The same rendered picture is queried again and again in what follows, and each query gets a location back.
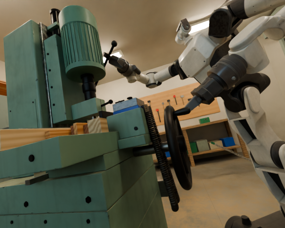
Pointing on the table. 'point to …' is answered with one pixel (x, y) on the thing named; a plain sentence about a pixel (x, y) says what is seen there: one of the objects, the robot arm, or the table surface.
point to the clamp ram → (105, 114)
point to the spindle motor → (80, 43)
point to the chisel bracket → (87, 109)
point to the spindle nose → (88, 86)
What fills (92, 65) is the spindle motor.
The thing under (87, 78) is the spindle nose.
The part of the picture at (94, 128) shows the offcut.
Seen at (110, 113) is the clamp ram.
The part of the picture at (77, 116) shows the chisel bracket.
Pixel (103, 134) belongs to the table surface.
